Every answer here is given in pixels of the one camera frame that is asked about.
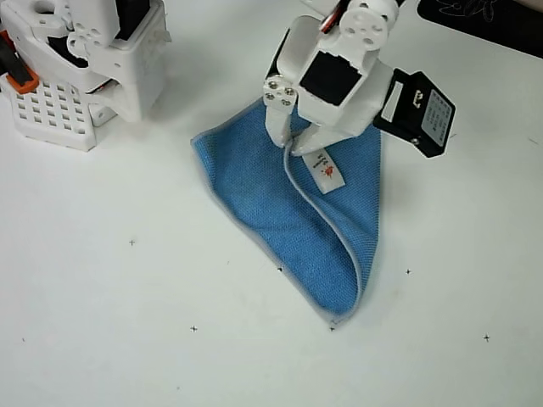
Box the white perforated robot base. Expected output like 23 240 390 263
0 78 124 153

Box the red black white servo cable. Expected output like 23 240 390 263
317 0 345 36

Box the orange and black clamp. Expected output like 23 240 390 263
0 30 39 94

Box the blue microfibre cloth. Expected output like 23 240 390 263
190 99 383 328

